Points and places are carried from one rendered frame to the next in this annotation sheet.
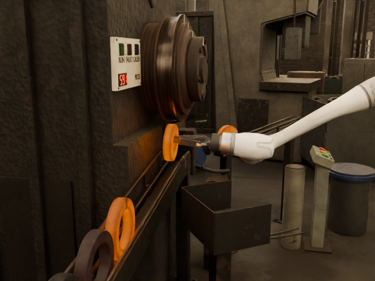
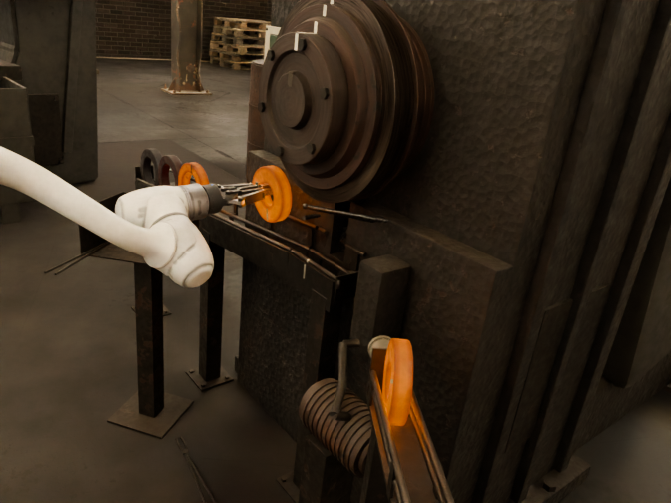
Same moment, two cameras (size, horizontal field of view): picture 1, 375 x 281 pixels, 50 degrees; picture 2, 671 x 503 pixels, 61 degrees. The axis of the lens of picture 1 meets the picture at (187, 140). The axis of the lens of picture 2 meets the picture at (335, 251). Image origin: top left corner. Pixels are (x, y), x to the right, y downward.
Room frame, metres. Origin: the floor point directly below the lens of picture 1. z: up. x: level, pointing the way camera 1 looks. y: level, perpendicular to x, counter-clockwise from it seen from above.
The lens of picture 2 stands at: (2.67, -1.01, 1.32)
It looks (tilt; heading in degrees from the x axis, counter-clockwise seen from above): 23 degrees down; 127
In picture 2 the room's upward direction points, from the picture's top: 7 degrees clockwise
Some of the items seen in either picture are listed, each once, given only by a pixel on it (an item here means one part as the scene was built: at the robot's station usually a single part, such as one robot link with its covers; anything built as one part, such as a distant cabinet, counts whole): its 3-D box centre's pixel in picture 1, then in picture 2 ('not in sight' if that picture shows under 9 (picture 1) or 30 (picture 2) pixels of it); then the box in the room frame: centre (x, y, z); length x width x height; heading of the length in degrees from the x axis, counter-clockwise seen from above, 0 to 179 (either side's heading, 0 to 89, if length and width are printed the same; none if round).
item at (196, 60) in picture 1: (198, 69); (299, 100); (1.80, -0.05, 1.11); 0.28 x 0.06 x 0.28; 168
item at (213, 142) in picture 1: (208, 141); (219, 197); (1.59, -0.09, 0.83); 0.09 x 0.08 x 0.07; 79
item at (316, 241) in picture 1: (320, 198); not in sight; (2.33, -0.81, 0.31); 0.24 x 0.16 x 0.62; 168
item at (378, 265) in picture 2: (185, 151); (379, 307); (2.05, 0.01, 0.68); 0.11 x 0.08 x 0.24; 78
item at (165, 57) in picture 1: (177, 69); (334, 100); (1.82, 0.05, 1.11); 0.47 x 0.06 x 0.47; 168
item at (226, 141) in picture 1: (227, 143); (192, 202); (1.57, -0.16, 0.83); 0.09 x 0.06 x 0.09; 168
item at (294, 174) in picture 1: (292, 206); not in sight; (2.33, -0.65, 0.26); 0.12 x 0.12 x 0.52
